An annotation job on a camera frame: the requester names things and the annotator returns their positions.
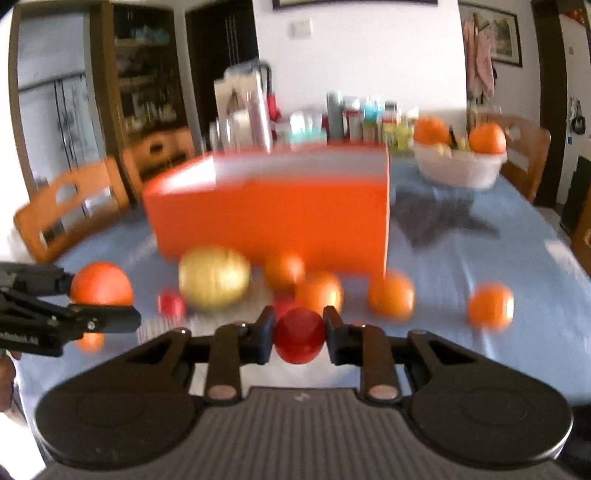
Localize framed food picture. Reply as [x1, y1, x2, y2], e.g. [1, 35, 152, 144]
[271, 0, 439, 10]

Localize tissue box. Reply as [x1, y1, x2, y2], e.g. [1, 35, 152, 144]
[284, 111, 328, 146]

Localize framed landscape picture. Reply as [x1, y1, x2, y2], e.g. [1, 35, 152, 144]
[459, 1, 523, 68]

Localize red tomato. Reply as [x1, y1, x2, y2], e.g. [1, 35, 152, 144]
[273, 307, 325, 365]

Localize large orange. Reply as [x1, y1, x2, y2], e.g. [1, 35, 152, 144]
[414, 117, 450, 145]
[468, 123, 507, 155]
[69, 262, 134, 306]

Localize blue patterned tablecloth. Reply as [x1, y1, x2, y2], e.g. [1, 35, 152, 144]
[17, 161, 590, 416]

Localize wooden shelf cabinet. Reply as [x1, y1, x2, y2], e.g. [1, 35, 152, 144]
[89, 1, 188, 161]

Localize orange cardboard box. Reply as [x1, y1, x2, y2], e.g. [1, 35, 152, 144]
[142, 144, 390, 275]

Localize white plastic colander basket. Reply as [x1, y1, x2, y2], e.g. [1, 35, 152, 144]
[414, 143, 507, 190]

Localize wooden chair far right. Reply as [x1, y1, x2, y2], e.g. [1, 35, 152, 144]
[477, 113, 551, 204]

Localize red umbrella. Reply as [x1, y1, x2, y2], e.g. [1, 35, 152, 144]
[259, 60, 281, 122]

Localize wooden chair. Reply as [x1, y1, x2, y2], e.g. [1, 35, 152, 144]
[122, 127, 195, 203]
[477, 113, 551, 204]
[13, 155, 133, 265]

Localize grey tall cylinder bottle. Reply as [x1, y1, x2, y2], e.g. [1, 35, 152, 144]
[327, 92, 345, 142]

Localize glass mug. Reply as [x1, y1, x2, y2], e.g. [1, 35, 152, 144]
[209, 110, 253, 151]

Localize small tangerine far right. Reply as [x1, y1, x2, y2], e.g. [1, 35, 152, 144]
[467, 282, 515, 330]

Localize wooden chair near left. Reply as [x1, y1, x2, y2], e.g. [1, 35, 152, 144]
[13, 155, 133, 265]

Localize small tangerine front left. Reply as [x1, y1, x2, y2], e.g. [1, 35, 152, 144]
[75, 333, 105, 354]

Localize pink hanging clothes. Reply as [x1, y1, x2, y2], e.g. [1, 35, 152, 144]
[462, 20, 495, 98]

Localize left hand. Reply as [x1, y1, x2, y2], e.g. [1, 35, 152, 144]
[0, 351, 22, 413]

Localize pink thermos bottle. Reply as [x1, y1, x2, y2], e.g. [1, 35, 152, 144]
[246, 89, 273, 152]

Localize wooden chair far left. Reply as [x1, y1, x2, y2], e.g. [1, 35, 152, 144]
[122, 127, 195, 203]

